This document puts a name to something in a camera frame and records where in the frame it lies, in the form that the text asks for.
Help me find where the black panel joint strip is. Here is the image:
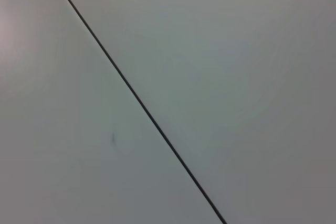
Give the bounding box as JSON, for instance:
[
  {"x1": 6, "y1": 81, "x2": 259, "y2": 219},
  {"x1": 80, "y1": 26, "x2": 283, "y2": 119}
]
[{"x1": 48, "y1": 0, "x2": 228, "y2": 224}]

